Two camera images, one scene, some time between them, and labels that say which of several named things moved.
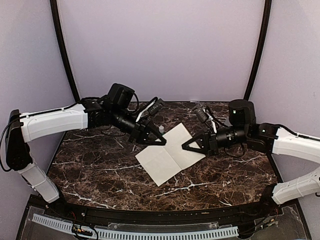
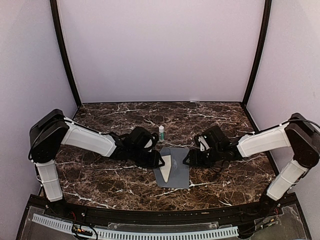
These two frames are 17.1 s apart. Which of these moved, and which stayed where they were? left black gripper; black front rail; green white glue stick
Moved: left black gripper
Stayed: black front rail; green white glue stick
